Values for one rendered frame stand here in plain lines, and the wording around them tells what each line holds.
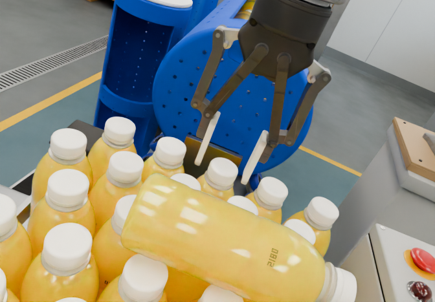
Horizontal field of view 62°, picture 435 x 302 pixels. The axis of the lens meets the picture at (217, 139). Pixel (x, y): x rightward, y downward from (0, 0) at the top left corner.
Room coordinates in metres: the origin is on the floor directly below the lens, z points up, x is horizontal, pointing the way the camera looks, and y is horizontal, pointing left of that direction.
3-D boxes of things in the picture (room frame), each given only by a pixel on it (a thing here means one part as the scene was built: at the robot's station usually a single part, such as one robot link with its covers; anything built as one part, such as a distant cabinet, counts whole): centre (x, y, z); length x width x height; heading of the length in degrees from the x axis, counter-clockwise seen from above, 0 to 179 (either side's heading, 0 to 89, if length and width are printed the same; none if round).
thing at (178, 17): (1.37, 0.42, 0.59); 0.28 x 0.28 x 0.88
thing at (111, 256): (0.26, 0.05, 0.99); 0.07 x 0.07 x 0.19
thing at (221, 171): (0.38, -0.02, 1.09); 0.04 x 0.04 x 0.02
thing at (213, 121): (0.39, 0.01, 1.13); 0.03 x 0.01 x 0.07; 0
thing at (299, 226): (0.32, -0.13, 1.09); 0.04 x 0.04 x 0.02
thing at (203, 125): (0.39, 0.03, 1.16); 0.03 x 0.01 x 0.05; 90
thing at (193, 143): (0.51, 0.00, 0.99); 0.10 x 0.02 x 0.12; 91
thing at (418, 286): (0.30, -0.27, 1.11); 0.02 x 0.02 x 0.01
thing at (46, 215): (0.26, 0.12, 0.99); 0.07 x 0.07 x 0.19
